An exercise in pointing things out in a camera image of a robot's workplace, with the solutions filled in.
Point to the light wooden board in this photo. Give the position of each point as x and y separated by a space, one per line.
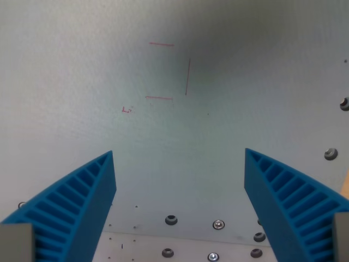
345 184

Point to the dark socket screw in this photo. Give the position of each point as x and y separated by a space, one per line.
167 252
256 253
259 237
330 154
171 219

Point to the shiny silver screw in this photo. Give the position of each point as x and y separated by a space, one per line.
218 225
213 256

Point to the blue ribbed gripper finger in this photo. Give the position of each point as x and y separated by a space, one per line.
275 199
79 207

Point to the light aluminium base plate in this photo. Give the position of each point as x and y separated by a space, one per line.
191 248

